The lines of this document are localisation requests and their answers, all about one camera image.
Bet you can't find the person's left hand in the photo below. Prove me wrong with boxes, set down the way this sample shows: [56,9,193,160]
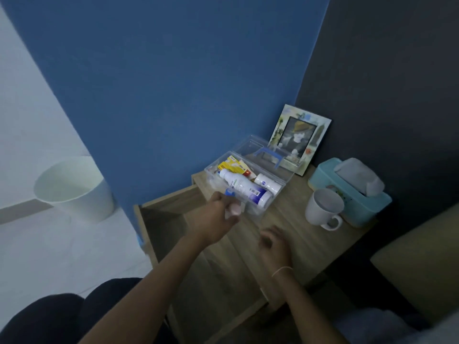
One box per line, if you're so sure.
[185,191,241,248]

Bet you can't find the person's right hand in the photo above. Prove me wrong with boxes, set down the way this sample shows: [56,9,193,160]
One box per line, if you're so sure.
[258,226,293,273]

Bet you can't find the small pale pink tube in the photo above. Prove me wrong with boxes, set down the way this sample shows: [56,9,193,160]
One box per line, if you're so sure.
[226,202,246,218]

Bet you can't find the person's right forearm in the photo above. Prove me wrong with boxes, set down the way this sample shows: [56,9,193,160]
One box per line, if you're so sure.
[271,269,346,344]

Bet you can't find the person's left forearm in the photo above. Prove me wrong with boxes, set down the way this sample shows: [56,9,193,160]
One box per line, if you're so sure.
[80,234,214,344]

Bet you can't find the large white blue-label bottle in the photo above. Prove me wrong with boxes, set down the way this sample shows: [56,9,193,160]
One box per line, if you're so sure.
[218,168,274,208]

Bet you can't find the yellow medicine box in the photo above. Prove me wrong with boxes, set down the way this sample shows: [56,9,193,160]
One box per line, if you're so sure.
[217,156,248,175]

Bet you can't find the white red medicine box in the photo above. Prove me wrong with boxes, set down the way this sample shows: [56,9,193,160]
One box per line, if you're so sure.
[237,160,257,180]

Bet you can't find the wooden nightstand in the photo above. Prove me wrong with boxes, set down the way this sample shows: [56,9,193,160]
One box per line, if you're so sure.
[133,164,379,344]

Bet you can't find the small white round bottle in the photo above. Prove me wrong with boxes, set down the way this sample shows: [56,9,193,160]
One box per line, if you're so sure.
[253,172,283,196]

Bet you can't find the white ceramic mug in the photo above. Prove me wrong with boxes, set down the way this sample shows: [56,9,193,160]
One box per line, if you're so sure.
[305,188,345,232]

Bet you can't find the clear plastic storage box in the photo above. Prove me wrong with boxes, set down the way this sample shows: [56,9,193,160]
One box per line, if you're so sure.
[204,134,311,225]

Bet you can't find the wooden nightstand drawer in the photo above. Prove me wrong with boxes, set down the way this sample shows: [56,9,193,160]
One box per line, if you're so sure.
[133,184,268,344]

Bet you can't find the teal tissue box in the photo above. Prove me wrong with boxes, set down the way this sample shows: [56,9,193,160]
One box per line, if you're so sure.
[308,157,393,228]

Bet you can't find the white tissue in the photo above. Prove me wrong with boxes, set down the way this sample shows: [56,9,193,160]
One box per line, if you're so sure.
[333,158,386,198]

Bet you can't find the white waste bin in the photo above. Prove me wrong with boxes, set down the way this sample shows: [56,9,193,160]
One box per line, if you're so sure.
[33,156,116,223]

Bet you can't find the beige cushion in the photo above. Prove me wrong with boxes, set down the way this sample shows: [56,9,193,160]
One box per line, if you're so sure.
[370,203,459,326]

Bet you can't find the grey fabric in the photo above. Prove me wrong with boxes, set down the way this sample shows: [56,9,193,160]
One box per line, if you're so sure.
[331,307,459,344]

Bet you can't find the person's dark trousers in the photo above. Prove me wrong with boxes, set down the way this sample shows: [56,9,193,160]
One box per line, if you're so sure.
[0,278,170,344]

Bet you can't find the floral picture frame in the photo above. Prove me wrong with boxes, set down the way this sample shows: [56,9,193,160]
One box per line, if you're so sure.
[268,104,332,177]

